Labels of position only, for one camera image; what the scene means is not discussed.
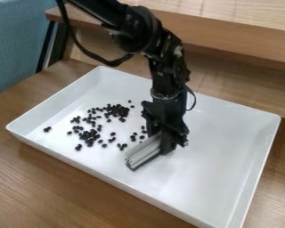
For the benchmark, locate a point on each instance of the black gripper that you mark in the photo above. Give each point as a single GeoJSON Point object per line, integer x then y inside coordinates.
{"type": "Point", "coordinates": [168, 111]}

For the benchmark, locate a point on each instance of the silver metal bar tool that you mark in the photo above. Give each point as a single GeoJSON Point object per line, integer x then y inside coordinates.
{"type": "Point", "coordinates": [143, 153]}

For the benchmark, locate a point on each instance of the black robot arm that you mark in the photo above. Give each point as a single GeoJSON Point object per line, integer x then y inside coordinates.
{"type": "Point", "coordinates": [149, 29]}

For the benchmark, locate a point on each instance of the pile of black bits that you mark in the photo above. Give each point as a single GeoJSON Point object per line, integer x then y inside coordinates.
{"type": "Point", "coordinates": [116, 110]}

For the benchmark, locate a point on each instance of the white tray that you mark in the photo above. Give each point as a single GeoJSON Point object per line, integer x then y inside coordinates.
{"type": "Point", "coordinates": [212, 172]}

